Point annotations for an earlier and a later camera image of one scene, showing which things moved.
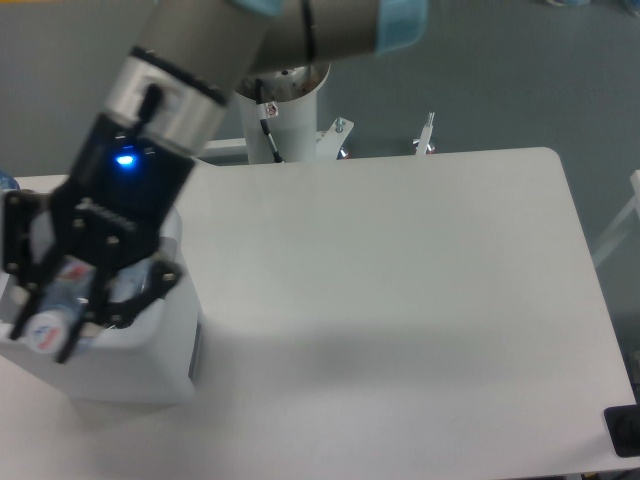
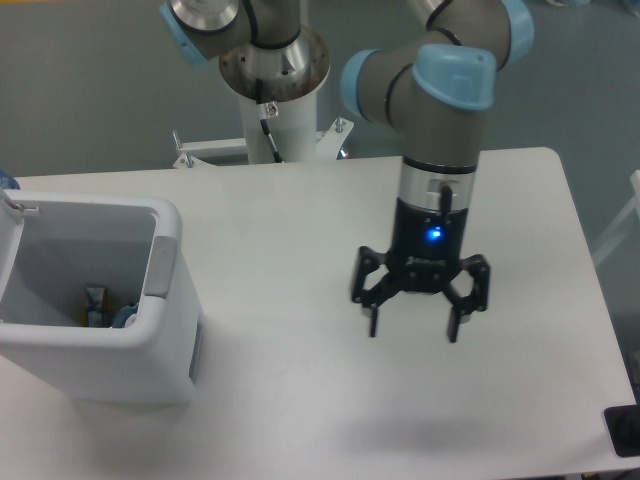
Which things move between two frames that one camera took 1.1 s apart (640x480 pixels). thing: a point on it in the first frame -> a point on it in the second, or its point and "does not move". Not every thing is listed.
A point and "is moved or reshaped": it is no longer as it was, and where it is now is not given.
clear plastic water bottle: (126, 281) is moved or reshaped
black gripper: (116, 192) -> (426, 247)
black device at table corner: (623, 425) does not move
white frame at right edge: (635, 205) does not move
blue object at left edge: (8, 182) does not move
